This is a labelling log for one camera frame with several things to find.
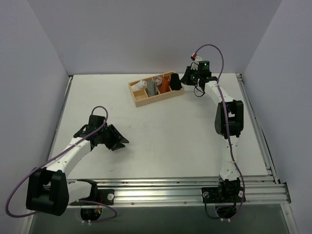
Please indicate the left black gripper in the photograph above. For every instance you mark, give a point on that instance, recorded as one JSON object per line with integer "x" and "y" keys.
{"x": 111, "y": 137}

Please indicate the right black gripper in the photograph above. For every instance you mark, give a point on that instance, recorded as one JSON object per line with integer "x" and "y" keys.
{"x": 189, "y": 76}

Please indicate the black underwear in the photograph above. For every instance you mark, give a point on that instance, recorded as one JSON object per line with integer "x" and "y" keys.
{"x": 175, "y": 83}

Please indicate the wooden compartment tray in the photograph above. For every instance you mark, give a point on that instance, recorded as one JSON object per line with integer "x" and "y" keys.
{"x": 140, "y": 97}

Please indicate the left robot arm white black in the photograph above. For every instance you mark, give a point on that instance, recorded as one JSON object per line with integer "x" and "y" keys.
{"x": 48, "y": 189}

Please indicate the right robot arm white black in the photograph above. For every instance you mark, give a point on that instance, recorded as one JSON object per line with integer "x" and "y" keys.
{"x": 228, "y": 124}

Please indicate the orange rolled cloth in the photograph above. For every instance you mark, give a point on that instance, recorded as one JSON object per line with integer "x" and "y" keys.
{"x": 165, "y": 85}

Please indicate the pale patterned rolled cloth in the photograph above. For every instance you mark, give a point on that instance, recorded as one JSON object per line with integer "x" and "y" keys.
{"x": 158, "y": 80}

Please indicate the grey rolled cloth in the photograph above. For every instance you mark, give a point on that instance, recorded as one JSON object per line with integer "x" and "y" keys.
{"x": 152, "y": 89}

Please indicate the white rolled cloth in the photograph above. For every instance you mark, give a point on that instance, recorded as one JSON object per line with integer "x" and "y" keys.
{"x": 142, "y": 84}

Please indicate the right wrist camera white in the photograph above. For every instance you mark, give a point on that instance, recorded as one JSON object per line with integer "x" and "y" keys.
{"x": 196, "y": 59}

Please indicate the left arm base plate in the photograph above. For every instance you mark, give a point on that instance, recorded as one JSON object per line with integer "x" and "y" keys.
{"x": 103, "y": 196}

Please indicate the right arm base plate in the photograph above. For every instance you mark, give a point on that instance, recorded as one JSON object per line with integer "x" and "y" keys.
{"x": 212, "y": 195}

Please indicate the aluminium frame rail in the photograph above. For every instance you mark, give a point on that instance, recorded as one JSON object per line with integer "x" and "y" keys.
{"x": 187, "y": 191}

